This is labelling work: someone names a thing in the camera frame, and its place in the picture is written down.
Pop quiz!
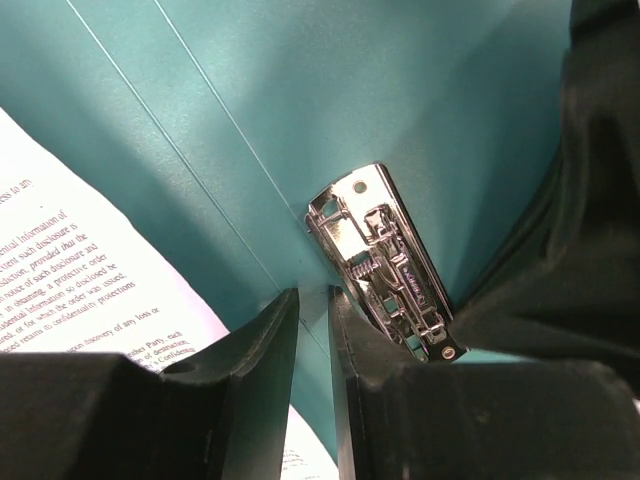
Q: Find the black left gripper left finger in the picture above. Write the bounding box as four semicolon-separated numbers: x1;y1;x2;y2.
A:
1;289;299;479

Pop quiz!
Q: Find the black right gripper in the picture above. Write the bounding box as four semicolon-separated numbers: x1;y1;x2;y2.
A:
452;1;639;388

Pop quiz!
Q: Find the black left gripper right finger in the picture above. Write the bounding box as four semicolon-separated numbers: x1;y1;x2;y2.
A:
328;286;639;479

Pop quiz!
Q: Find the single printed paper sheet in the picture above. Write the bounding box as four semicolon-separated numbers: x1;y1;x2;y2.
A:
1;115;338;479

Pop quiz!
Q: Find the silver folder clip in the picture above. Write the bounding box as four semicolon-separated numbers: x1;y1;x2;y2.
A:
305;163;467;362

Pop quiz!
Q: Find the teal plastic folder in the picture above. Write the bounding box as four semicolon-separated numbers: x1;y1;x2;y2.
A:
1;1;570;454

